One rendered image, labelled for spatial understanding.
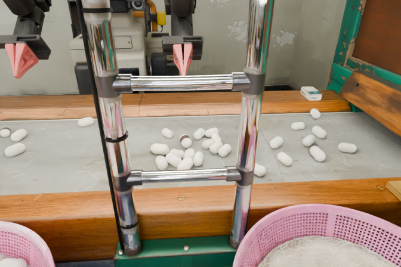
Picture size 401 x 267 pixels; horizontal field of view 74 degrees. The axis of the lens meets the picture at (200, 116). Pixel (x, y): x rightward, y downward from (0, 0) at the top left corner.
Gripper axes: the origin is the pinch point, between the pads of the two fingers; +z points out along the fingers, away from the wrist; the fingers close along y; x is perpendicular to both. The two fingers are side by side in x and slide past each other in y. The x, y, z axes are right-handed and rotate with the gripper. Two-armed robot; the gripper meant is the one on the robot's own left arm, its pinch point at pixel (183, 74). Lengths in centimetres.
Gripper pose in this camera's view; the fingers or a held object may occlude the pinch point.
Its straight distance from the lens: 65.1
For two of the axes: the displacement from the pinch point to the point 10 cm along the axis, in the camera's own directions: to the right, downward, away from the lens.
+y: 10.0, -0.3, 0.7
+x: -0.5, 4.0, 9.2
